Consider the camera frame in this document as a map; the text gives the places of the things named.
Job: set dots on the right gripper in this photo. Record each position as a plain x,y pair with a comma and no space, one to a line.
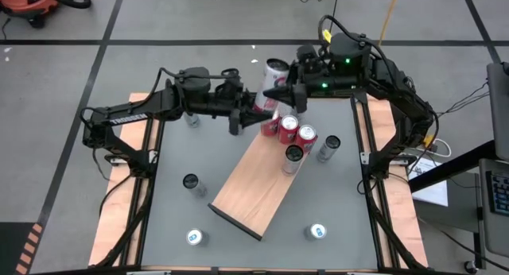
320,78

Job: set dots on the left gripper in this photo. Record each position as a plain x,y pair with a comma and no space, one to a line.
224,98

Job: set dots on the white Celsius Peach Vibe can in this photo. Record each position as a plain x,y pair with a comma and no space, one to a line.
195,186
272,80
292,161

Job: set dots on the red Fanta soda can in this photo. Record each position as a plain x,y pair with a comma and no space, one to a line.
288,132
307,138
271,128

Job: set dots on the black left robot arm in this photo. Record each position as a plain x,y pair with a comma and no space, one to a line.
127,118

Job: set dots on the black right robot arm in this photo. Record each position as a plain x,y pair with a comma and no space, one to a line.
397,92

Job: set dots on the blue silver Red Bull can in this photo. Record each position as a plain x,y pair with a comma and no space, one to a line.
316,231
195,237

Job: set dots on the wooden table side board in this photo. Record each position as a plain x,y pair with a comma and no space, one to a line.
397,211
115,211

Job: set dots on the white paper sheet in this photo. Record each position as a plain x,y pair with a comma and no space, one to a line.
433,191

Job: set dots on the black diagonal bar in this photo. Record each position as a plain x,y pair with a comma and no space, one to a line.
457,165

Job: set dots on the grey computer monitor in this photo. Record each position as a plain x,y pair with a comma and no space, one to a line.
499,108

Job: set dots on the black keyboard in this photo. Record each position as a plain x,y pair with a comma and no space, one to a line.
499,193

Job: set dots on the orange shop vacuum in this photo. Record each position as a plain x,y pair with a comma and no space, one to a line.
28,2

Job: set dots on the grey metal cart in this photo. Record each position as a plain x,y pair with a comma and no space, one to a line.
493,235

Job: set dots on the black orange striped floor mat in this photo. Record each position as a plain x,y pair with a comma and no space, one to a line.
12,247

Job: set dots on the black aluminium table frame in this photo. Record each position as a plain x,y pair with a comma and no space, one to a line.
254,95

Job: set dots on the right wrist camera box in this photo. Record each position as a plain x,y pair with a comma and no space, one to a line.
308,53

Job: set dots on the wooden shelf with black frame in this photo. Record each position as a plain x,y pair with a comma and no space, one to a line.
254,187

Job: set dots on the silver rail bracket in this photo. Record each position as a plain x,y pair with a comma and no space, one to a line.
364,157
153,155

